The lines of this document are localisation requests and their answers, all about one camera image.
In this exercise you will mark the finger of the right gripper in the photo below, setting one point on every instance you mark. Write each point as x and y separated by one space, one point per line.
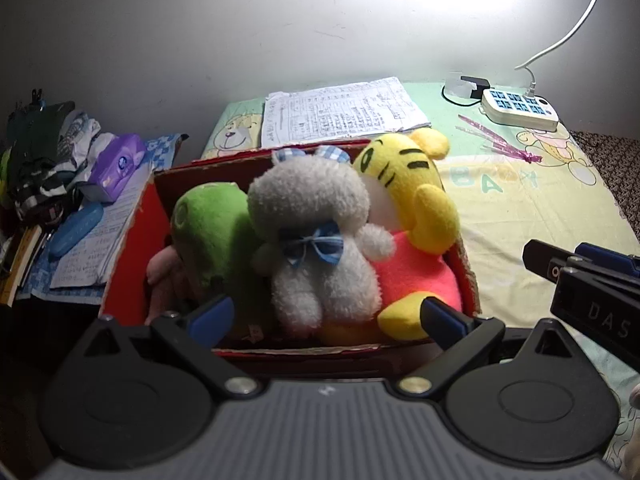
616 261
555 264

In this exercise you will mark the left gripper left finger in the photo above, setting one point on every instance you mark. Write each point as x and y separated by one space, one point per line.
192 338

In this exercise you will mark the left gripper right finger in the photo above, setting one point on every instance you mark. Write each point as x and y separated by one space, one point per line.
465 342

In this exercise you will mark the green bean plush toy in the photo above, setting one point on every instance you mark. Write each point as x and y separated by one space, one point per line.
213 235

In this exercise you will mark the yellow tiger plush red shirt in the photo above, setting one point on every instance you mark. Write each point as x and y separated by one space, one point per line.
407 199

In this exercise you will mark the white bunny plush checkered ears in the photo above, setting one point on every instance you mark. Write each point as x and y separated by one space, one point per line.
311 211

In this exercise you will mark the pink plush toy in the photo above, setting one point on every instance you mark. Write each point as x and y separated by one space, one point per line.
167 280

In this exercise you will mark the red cardboard box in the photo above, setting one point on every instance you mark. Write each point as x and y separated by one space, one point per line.
255 335

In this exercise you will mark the patterned brown cloth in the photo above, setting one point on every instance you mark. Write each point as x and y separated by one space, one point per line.
618 162

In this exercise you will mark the papers on blue cloth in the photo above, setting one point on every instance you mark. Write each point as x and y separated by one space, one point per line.
80 276

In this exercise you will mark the pink ribbon tassel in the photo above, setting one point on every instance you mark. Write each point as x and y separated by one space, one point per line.
496 143

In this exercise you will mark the white blue power strip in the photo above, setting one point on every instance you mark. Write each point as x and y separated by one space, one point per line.
516 110

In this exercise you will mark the blue glasses case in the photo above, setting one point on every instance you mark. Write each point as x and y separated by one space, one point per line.
75 228

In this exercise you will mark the purple tissue pack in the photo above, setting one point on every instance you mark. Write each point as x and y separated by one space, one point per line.
113 168

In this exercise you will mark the black charger adapter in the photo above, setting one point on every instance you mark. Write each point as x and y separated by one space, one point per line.
464 91

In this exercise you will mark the pile of clothes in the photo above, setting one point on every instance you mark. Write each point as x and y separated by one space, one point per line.
52 151

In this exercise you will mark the handwritten paper notebook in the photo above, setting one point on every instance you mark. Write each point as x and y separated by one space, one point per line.
339 112

